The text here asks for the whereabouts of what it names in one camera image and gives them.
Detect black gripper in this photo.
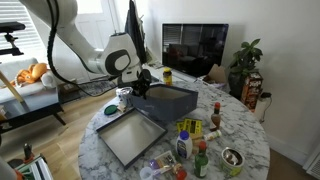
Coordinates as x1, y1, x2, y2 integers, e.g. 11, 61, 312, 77
128, 68, 153, 100

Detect navy blue cardboard box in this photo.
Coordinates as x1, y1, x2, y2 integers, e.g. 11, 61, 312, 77
129, 83, 199, 123

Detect navy blue box lid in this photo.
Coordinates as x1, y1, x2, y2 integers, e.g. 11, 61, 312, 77
95, 107, 168, 170

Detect brown jar yellow lid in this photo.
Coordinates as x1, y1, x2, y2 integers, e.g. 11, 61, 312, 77
162, 67, 173, 85

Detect round green lid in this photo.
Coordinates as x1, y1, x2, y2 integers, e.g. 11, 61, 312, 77
103, 104, 119, 117

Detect small closed cardboard box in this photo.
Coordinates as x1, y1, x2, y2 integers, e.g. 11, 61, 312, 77
58, 79, 81, 94

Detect open brown cardboard box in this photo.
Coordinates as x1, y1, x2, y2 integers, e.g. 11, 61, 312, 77
201, 63, 228, 85

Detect orange Jenga game box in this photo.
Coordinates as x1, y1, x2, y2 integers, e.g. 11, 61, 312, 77
240, 71, 264, 113

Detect green and white box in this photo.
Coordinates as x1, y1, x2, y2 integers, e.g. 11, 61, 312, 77
14, 154, 54, 180

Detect stainless steel tumbler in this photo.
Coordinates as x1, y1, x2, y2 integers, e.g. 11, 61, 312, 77
115, 86, 134, 108

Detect white television stand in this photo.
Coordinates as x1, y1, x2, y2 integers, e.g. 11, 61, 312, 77
143, 61, 231, 93

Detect dark patterned door rug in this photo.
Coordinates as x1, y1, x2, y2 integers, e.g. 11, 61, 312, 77
58, 75, 118, 103

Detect yellow packet black print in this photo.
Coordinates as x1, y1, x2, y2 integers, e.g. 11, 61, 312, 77
175, 117, 204, 135

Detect white bottle blue cap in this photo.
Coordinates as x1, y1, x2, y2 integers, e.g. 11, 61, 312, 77
175, 129, 194, 160

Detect clear snack packet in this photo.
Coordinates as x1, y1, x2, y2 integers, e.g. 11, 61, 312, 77
153, 149, 178, 169

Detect black flat screen television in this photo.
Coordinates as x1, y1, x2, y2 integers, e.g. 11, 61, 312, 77
161, 23, 230, 78

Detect stacked wooden blocks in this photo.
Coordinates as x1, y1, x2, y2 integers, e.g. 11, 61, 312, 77
189, 132, 205, 155

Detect small purple object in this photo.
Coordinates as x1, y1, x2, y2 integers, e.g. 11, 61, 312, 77
148, 158, 160, 170

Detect hot sauce bottle red cap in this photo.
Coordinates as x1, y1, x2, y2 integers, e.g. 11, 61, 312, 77
209, 101, 222, 132

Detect small clear plastic cup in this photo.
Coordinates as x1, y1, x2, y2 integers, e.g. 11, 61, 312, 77
139, 165, 155, 180

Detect tiny white bottle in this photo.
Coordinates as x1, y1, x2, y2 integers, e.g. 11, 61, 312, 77
203, 129, 223, 142

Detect small red object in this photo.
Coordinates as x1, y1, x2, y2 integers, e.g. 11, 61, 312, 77
173, 163, 188, 180

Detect green glass bottle red cap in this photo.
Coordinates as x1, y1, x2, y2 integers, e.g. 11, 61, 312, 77
193, 140, 210, 179

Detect white cushion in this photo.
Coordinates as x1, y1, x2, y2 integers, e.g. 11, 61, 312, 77
39, 70, 58, 90

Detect orange plush toy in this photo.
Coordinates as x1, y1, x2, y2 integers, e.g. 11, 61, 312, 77
9, 62, 58, 88

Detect green potted plant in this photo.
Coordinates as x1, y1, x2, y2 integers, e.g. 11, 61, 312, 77
228, 38, 264, 99

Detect open tin can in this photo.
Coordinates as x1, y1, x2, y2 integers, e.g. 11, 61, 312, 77
220, 146, 246, 178

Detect grey sofa dark base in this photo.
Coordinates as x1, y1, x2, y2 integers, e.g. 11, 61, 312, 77
0, 57, 67, 134

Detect black power adapter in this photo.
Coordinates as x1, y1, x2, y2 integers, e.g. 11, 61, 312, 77
259, 91, 273, 100

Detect red and black tool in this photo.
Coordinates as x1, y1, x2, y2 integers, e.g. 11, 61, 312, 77
21, 143, 36, 164

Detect light wooden stick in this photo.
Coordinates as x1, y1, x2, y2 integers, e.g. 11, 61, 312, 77
0, 71, 26, 104

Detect white window blinds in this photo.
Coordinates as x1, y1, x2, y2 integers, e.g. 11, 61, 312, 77
0, 0, 46, 51

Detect grey rounded object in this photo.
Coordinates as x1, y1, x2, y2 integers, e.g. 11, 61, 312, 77
0, 158, 18, 180

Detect white louvered floor vent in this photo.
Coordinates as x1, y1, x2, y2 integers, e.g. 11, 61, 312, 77
302, 144, 320, 180

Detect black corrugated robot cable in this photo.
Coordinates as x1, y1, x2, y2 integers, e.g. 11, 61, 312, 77
46, 0, 114, 98

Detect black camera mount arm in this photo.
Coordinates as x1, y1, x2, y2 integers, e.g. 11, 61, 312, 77
0, 21, 27, 57

